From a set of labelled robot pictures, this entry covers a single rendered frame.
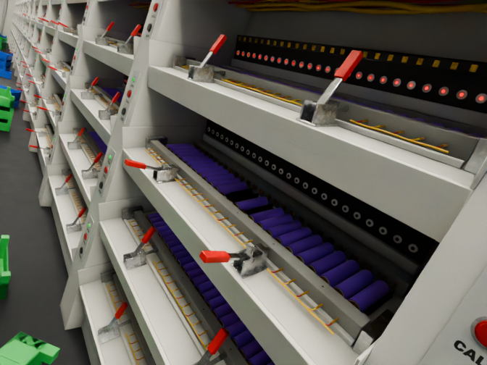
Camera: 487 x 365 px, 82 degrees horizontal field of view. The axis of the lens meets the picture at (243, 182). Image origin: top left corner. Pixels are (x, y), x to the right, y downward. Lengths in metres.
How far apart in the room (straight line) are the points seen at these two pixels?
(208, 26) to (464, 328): 0.68
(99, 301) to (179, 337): 0.36
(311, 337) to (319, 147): 0.19
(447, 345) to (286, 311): 0.15
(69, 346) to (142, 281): 0.40
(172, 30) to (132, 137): 0.25
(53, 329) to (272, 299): 0.75
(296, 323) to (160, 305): 0.30
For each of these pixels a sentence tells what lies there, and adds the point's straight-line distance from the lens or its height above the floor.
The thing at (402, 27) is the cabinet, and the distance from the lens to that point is 0.55.
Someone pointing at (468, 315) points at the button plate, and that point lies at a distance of 0.25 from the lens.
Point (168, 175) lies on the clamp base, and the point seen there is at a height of 0.56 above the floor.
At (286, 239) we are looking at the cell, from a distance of 0.41.
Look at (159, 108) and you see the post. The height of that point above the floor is 0.65.
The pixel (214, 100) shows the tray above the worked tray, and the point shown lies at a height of 0.72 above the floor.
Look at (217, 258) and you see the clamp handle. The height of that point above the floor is 0.57.
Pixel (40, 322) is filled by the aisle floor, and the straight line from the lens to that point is 1.01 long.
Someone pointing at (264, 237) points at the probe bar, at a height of 0.58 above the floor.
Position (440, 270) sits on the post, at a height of 0.67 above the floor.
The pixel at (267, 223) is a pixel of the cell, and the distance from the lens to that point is 0.43.
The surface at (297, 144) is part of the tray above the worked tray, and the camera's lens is 0.31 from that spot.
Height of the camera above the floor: 0.72
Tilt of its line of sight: 13 degrees down
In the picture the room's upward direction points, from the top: 23 degrees clockwise
